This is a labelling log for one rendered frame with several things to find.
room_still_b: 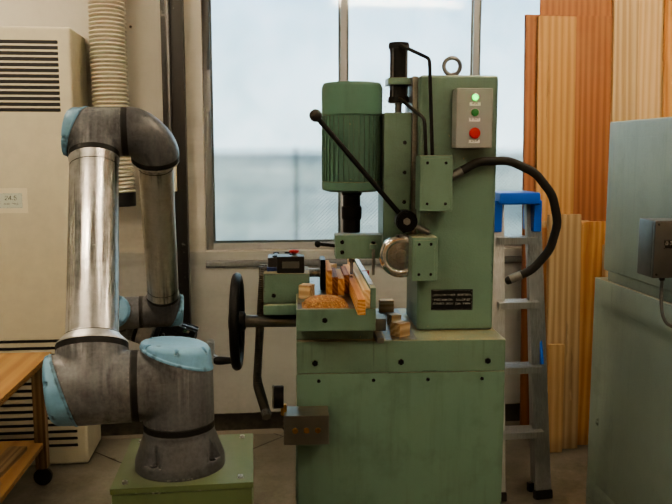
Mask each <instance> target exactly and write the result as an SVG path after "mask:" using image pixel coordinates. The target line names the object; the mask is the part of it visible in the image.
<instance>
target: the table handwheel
mask: <svg viewBox="0 0 672 504"><path fill-rule="evenodd" d="M246 327H296V315H263V316H257V315H246V313H245V300H244V284H243V278H242V275H241V274H240V273H234V274H233V275H232V278H231V283H230V295H229V314H228V329H229V349H230V360H231V365H232V368H233V369H234V370H236V371H238V370H240V369H241V368H242V366H243V359H244V344H245V330H246Z"/></svg>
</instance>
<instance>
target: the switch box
mask: <svg viewBox="0 0 672 504"><path fill-rule="evenodd" d="M473 94H478V95H479V99H478V100H477V101H473V100H472V95H473ZM470 102H481V106H470ZM473 108H477V109H478V110H479V115H478V116H477V117H473V116H472V115H471V113H470V112H471V110H472V109H473ZM469 118H480V122H473V121H469ZM492 118H493V89H492V88H457V89H454V90H453V97H452V148H491V147H492ZM474 127H476V128H478V129H479V130H480V136H479V137H478V138H476V139H473V138H471V137H470V135H469V131H470V130H471V129H472V128H474ZM469 140H480V143H469Z"/></svg>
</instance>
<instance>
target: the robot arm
mask: <svg viewBox="0 0 672 504"><path fill-rule="evenodd" d="M61 149H62V153H63V155H64V156H67V157H68V161H69V190H68V233H67V276H66V319H65V334H64V336H62V337H61V338H60V339H59V340H58V341H57V342H56V343H55V354H54V355H52V354H49V355H47V356H45V357H44V360H43V364H42V383H43V394H44V401H45V406H46V411H47V414H48V417H49V419H50V421H51V422H52V423H53V424H54V425H56V426H75V427H78V426H88V425H102V424H115V423H129V422H142V421H143V431H144V432H143V436H142V439H141V442H140V445H139V448H138V451H137V454H136V457H135V470H136V473H137V474H138V475H139V476H141V477H143V478H145V479H148V480H152V481H157V482H184V481H191V480H196V479H200V478H204V477H206V476H209V475H211V474H214V473H215V472H217V471H219V470H220V469H221V468H222V467H223V466H224V464H225V452H224V448H223V446H222V444H221V441H220V439H219V437H218V434H217V432H216V429H215V421H214V387H213V368H214V366H213V364H212V362H214V358H215V357H218V356H217V355H215V340H214V339H211V338H210V339H208V340H207V341H206V342H203V341H201V340H198V339H196V337H197V334H198V333H197V332H198V329H199V327H198V326H195V325H192V324H189V323H186V322H183V316H184V296H183V295H182V294H179V290H178V268H177V243H176V218H175V193H174V167H175V166H177V165H178V163H179V148H178V145H177V142H176V140H175V138H174V136H173V134H172V133H171V132H170V130H169V129H168V128H167V127H166V126H165V125H164V124H163V123H162V122H161V121H160V120H159V119H158V118H156V117H155V116H154V115H152V114H151V113H149V112H147V111H145V110H143V109H140V108H136V107H131V106H127V107H89V106H83V107H72V108H70V109H68V110H67V111H66V113H65V115H64V118H63V122H62V129H61ZM120 156H131V162H132V164H133V166H135V167H136V168H138V173H139V187H140V201H141V215H142V229H143V243H144V257H145V271H146V285H147V293H146V296H136V297H123V296H120V295H119V163H120ZM187 324H188V325H187ZM190 325H191V326H190ZM193 326H194V327H193ZM164 333H165V334H164ZM128 340H130V341H133V342H136V343H139V344H140V346H139V348H140V350H129V342H128Z"/></svg>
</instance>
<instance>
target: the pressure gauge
mask: <svg viewBox="0 0 672 504"><path fill-rule="evenodd" d="M272 408H273V409H277V408H281V415H282V416H284V412H287V404H286V403H284V386H283V385H272Z"/></svg>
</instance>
